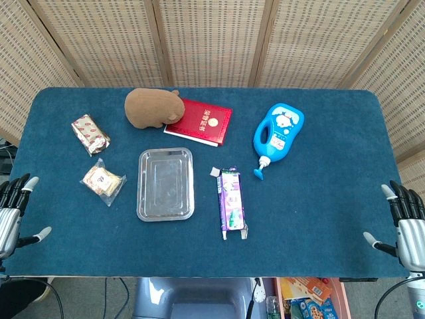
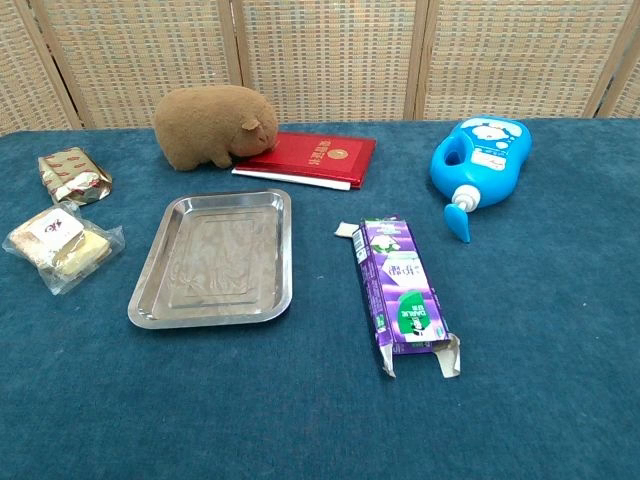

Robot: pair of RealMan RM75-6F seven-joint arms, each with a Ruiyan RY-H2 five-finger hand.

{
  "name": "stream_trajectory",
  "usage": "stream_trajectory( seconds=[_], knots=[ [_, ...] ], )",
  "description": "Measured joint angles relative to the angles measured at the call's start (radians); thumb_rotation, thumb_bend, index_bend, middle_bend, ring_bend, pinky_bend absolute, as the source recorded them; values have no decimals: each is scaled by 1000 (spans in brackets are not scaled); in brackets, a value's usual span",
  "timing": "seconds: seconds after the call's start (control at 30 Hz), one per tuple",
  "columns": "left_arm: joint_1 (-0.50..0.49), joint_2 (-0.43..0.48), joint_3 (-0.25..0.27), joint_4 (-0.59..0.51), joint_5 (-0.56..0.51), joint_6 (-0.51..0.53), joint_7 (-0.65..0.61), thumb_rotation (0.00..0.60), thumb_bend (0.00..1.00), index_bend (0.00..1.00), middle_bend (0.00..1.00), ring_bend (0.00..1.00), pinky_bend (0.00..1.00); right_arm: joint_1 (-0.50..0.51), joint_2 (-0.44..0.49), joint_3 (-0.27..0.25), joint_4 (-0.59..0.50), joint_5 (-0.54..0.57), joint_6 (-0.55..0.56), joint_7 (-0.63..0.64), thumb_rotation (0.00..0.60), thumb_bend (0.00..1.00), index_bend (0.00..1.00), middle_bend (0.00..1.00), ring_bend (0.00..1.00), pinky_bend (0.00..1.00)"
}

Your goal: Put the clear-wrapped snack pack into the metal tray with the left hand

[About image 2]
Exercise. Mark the blue tablecloth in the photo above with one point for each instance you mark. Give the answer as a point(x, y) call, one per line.
point(320, 400)

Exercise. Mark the woven folding screen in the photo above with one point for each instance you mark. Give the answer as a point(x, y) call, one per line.
point(320, 55)

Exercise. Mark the blue pump bottle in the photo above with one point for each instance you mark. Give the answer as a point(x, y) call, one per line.
point(482, 155)

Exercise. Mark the brown capybara plush toy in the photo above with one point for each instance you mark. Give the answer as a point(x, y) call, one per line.
point(210, 125)

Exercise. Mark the gold foil wrapped snack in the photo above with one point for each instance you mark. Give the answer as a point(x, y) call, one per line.
point(70, 175)

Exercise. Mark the bread in clear plastic bag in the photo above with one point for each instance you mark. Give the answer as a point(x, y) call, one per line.
point(59, 243)

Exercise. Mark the silver metal tray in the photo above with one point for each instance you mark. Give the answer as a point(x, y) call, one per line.
point(215, 260)

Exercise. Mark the red certificate book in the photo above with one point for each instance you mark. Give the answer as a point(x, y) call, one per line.
point(315, 157)

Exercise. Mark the purple toothpaste box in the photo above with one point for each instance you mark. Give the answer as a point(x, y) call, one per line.
point(400, 290)

